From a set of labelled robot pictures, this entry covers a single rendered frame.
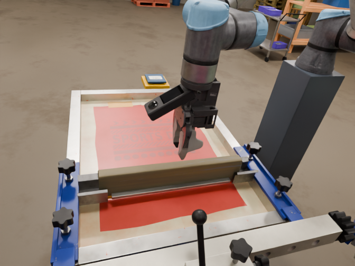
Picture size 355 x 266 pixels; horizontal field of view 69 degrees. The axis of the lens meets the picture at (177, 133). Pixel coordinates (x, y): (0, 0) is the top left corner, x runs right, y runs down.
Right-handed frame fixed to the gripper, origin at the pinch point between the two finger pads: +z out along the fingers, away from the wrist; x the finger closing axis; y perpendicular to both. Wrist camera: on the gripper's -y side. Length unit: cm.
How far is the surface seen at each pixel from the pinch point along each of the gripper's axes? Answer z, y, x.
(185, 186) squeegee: 11.6, 3.2, -2.6
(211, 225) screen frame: 12.1, 5.8, -15.9
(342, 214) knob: 6.5, 37.4, -23.1
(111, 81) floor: 111, 3, 285
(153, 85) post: 16, 10, 71
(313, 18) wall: 83, 685, 697
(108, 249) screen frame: 12.1, -19.1, -16.8
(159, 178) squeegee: 8.2, -4.4, -1.6
